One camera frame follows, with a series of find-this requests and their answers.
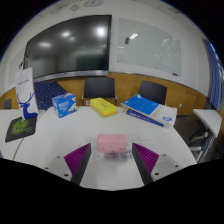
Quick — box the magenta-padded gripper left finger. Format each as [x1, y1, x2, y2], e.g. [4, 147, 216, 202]
[41, 143, 93, 186]

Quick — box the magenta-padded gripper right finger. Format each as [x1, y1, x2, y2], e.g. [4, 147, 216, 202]
[131, 142, 184, 186]

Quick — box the pink charger block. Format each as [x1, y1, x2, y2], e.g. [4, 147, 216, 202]
[96, 133, 129, 154]

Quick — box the white and blue book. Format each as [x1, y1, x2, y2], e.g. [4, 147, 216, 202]
[123, 103, 178, 130]

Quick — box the blue tissue box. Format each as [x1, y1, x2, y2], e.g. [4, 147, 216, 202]
[51, 92, 78, 119]

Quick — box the blue notebook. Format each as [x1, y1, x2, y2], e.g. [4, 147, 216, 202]
[120, 93, 160, 117]

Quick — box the yellow box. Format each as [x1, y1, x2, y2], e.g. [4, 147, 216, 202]
[89, 96, 118, 118]

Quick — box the black mouse pad green print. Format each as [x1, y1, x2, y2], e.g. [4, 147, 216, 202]
[4, 114, 38, 144]

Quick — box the black chair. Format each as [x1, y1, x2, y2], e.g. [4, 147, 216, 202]
[138, 80, 168, 106]
[81, 77, 118, 107]

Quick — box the dark blue dotted chair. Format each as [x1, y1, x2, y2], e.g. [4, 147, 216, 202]
[33, 80, 69, 111]

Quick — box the white side table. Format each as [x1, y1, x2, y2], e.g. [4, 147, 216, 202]
[189, 108, 223, 163]

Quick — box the white bag with blue deer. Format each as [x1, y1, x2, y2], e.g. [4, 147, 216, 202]
[14, 59, 40, 121]

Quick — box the dark grey chair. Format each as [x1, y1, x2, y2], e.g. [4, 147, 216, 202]
[2, 97, 13, 110]

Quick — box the blue curtain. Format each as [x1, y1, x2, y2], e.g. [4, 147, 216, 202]
[203, 39, 223, 111]

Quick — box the glass whiteboard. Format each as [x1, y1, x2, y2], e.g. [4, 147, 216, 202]
[116, 17, 182, 78]

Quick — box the large black wall display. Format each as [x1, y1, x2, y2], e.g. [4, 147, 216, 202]
[23, 14, 113, 80]

